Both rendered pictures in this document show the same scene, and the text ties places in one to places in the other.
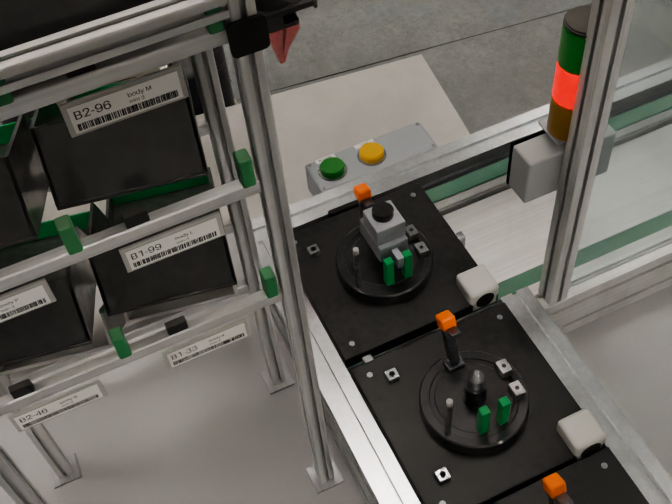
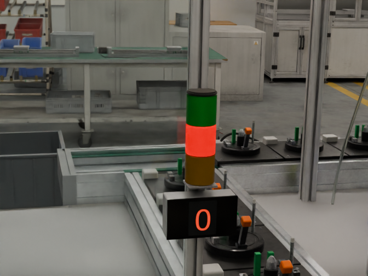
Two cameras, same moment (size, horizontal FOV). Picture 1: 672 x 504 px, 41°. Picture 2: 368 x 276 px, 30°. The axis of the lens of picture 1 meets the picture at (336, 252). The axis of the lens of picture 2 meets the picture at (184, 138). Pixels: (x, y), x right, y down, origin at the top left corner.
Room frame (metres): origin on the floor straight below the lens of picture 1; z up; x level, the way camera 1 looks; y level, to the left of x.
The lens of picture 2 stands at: (1.85, -0.19, 1.61)
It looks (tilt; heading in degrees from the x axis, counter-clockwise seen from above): 14 degrees down; 187
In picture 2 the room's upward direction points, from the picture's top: 1 degrees clockwise
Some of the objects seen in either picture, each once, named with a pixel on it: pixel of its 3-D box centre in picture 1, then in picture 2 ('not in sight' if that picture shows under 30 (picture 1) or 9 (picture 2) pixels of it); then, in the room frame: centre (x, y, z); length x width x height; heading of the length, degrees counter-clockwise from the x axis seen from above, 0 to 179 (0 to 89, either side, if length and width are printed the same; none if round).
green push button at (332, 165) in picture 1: (332, 169); not in sight; (1.00, -0.01, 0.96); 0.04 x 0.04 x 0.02
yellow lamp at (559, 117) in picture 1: (571, 111); (200, 167); (0.75, -0.29, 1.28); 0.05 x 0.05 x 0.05
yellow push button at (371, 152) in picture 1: (371, 154); not in sight; (1.03, -0.07, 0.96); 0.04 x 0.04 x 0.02
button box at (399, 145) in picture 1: (372, 167); not in sight; (1.03, -0.07, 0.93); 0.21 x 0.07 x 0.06; 110
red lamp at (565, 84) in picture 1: (577, 78); (200, 138); (0.75, -0.29, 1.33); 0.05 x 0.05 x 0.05
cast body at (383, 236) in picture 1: (386, 230); not in sight; (0.78, -0.07, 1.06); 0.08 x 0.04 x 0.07; 21
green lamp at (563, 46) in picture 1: (583, 42); (201, 108); (0.75, -0.29, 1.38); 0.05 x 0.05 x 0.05
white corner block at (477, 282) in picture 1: (477, 288); not in sight; (0.74, -0.19, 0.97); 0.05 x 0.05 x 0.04; 20
